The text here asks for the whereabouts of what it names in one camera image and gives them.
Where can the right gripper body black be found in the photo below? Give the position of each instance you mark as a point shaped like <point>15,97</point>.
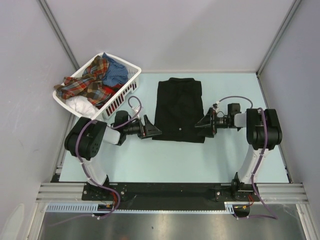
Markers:
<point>212,114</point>

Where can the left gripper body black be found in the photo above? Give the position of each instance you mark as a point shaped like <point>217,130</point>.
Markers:
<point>143,130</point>

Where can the black long sleeve shirt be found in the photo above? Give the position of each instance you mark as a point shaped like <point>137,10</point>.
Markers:
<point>179,107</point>

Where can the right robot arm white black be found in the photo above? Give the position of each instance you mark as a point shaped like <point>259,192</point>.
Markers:
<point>263,134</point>

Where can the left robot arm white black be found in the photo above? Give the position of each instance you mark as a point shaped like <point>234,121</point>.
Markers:
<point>86,137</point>

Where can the plaid long sleeve shirt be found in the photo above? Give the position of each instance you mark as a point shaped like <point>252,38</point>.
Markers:
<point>89,85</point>

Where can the red shirt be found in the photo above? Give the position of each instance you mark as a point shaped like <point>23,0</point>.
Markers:
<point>112,90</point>

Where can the blue shirt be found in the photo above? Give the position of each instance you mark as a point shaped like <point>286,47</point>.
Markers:
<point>117,73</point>

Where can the white laundry basket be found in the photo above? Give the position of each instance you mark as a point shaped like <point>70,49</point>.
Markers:
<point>106,110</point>

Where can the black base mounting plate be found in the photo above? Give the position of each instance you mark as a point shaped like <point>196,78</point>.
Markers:
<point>180,196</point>

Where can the white shirt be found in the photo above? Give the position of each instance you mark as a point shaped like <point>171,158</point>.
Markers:
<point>81,105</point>

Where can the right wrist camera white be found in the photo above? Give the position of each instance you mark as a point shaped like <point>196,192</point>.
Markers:
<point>215,106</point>

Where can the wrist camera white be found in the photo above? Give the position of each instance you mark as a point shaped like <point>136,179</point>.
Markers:
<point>136,110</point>
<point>215,106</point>

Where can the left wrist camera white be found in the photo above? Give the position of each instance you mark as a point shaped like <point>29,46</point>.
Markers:
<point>136,110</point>

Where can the white slotted cable duct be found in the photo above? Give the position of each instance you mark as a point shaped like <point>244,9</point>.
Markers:
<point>100,208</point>

